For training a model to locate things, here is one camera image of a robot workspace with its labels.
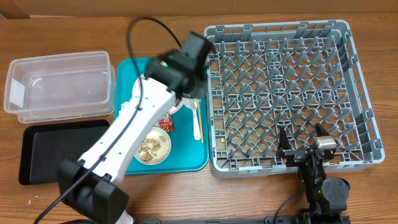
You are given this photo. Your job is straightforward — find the wooden chopstick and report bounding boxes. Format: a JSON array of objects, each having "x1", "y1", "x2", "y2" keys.
[{"x1": 197, "y1": 101, "x2": 204, "y2": 144}]

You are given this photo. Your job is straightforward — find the large pink plate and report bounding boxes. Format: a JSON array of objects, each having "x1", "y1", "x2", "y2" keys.
[{"x1": 132, "y1": 80, "x2": 183, "y2": 114}]

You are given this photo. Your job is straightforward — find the cream bowl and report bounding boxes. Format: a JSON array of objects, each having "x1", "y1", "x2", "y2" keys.
[{"x1": 134, "y1": 127, "x2": 172, "y2": 166}]

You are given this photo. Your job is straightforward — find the grey plastic dish rack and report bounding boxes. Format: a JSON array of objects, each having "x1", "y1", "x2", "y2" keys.
[{"x1": 204, "y1": 20, "x2": 385, "y2": 179}]

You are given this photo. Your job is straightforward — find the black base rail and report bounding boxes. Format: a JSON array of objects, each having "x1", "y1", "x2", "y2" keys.
[{"x1": 134, "y1": 216, "x2": 351, "y2": 224}]

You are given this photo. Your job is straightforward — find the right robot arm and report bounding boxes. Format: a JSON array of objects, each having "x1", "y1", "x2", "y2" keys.
[{"x1": 272, "y1": 123, "x2": 350, "y2": 224}]

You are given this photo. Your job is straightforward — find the red snack wrapper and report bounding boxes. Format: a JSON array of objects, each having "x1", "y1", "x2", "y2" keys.
[{"x1": 154, "y1": 112, "x2": 175, "y2": 133}]

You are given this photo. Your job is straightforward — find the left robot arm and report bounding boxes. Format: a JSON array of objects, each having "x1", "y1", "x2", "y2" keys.
[{"x1": 57, "y1": 32, "x2": 215, "y2": 223}]

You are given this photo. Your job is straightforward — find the clear plastic waste bin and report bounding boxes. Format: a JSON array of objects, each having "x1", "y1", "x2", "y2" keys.
[{"x1": 4, "y1": 51, "x2": 115, "y2": 123}]

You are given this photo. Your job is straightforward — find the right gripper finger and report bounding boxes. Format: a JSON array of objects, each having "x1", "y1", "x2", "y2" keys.
[
  {"x1": 277, "y1": 126, "x2": 291, "y2": 152},
  {"x1": 315, "y1": 123, "x2": 330, "y2": 138}
]

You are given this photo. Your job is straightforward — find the white plastic fork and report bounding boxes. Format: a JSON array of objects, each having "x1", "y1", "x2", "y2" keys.
[{"x1": 192, "y1": 100, "x2": 201, "y2": 141}]

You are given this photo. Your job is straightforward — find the black rectangular tray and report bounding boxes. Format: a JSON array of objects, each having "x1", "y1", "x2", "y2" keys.
[{"x1": 19, "y1": 119, "x2": 109, "y2": 185}]

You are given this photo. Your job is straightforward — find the peanut and rice scraps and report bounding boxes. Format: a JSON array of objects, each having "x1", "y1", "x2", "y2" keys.
[{"x1": 138, "y1": 135, "x2": 170, "y2": 163}]

